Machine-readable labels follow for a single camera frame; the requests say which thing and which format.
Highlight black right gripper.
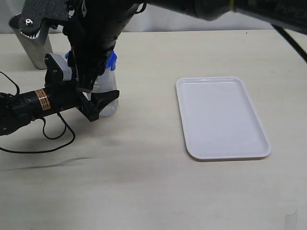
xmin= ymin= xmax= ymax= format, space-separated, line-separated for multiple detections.
xmin=64 ymin=0 xmax=134 ymax=92

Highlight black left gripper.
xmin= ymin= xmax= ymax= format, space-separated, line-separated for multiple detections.
xmin=44 ymin=54 xmax=120 ymax=122

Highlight clear plastic tall container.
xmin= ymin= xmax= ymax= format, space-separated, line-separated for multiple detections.
xmin=90 ymin=69 xmax=119 ymax=118

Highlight blue snap-lock container lid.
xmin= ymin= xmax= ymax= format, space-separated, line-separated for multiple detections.
xmin=60 ymin=49 xmax=117 ymax=75

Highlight stainless steel cup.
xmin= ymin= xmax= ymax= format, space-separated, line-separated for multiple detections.
xmin=9 ymin=14 xmax=53 ymax=69

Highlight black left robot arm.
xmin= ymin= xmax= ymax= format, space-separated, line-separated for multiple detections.
xmin=0 ymin=53 xmax=119 ymax=136

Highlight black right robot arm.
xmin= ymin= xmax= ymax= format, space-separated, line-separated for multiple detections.
xmin=63 ymin=0 xmax=307 ymax=92

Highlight white backdrop curtain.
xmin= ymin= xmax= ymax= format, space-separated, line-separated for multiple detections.
xmin=0 ymin=0 xmax=307 ymax=34

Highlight white rectangular plastic tray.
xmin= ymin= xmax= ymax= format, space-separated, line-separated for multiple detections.
xmin=176 ymin=77 xmax=272 ymax=161

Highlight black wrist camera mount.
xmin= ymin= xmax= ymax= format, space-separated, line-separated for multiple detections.
xmin=45 ymin=53 xmax=72 ymax=83

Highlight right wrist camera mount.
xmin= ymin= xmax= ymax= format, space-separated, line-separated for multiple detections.
xmin=18 ymin=0 xmax=73 ymax=39

